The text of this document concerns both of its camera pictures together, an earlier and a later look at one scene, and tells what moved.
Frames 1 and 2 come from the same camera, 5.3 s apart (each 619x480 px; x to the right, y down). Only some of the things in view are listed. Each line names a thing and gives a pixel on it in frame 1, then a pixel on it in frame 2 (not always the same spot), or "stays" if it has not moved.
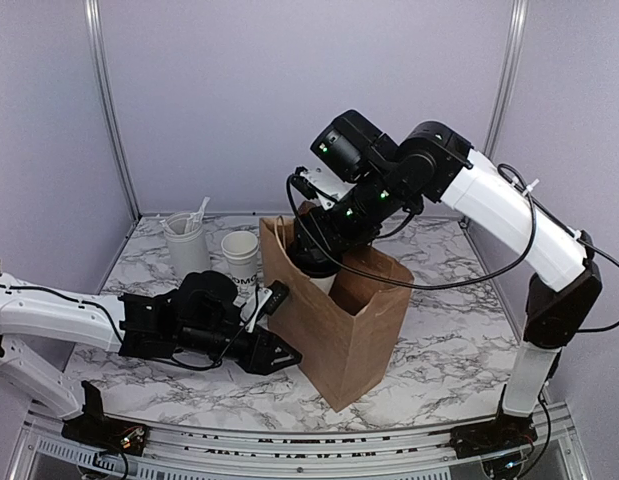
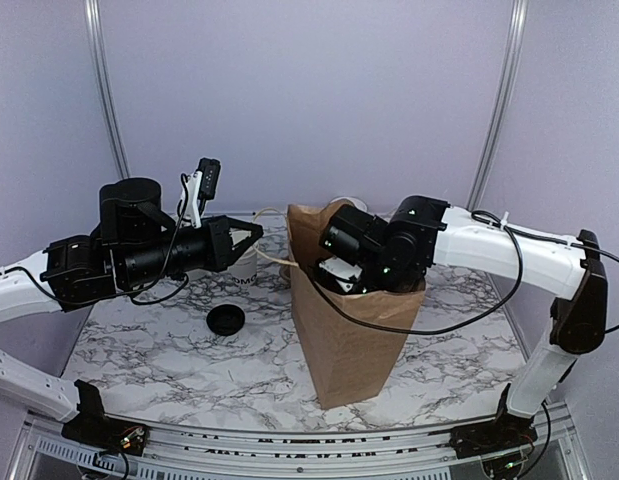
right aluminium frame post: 517,29 stays
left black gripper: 259,360 -> 221,253
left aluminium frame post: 94,23 stays
